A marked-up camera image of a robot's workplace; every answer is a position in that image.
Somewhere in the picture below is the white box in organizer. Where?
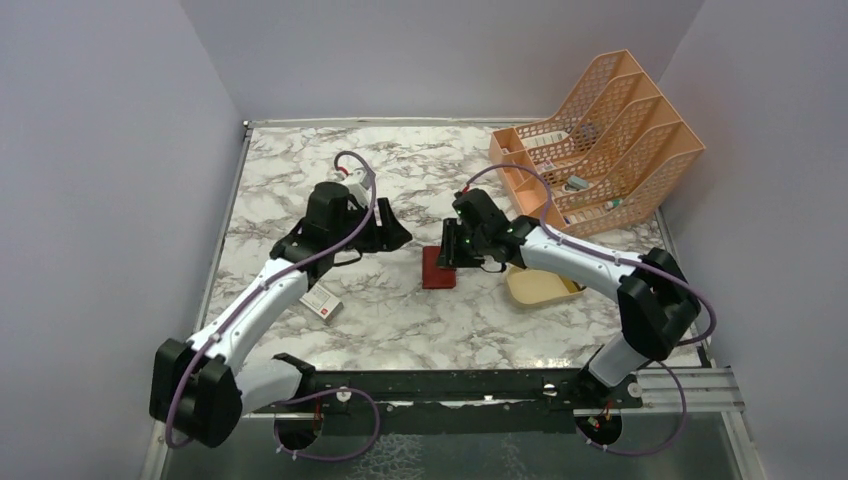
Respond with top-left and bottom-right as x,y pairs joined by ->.
522,130 -> 571,149

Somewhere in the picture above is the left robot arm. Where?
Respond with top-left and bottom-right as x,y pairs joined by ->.
149,181 -> 412,448

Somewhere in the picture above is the small white card box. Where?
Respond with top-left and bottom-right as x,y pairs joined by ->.
299,283 -> 344,323

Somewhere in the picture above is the grey item in organizer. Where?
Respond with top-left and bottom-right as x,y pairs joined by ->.
563,175 -> 592,193

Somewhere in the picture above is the aluminium frame rail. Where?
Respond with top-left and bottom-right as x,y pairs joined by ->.
636,368 -> 746,414

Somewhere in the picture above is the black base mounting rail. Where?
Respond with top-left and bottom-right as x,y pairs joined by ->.
251,367 -> 644,419

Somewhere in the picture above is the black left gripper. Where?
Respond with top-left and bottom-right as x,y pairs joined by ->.
330,198 -> 412,253

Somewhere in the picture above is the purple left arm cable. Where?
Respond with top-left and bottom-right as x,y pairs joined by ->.
164,150 -> 382,463

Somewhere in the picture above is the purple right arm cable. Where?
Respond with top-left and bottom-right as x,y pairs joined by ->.
460,163 -> 718,458

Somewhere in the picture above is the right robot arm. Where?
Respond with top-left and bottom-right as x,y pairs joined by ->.
436,188 -> 701,407

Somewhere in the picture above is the peach plastic file organizer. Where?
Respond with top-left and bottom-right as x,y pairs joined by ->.
489,50 -> 705,237

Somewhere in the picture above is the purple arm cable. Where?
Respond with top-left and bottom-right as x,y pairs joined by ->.
164,150 -> 382,463
460,163 -> 718,458

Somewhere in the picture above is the red leather card holder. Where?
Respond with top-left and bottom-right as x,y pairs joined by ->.
421,246 -> 457,290

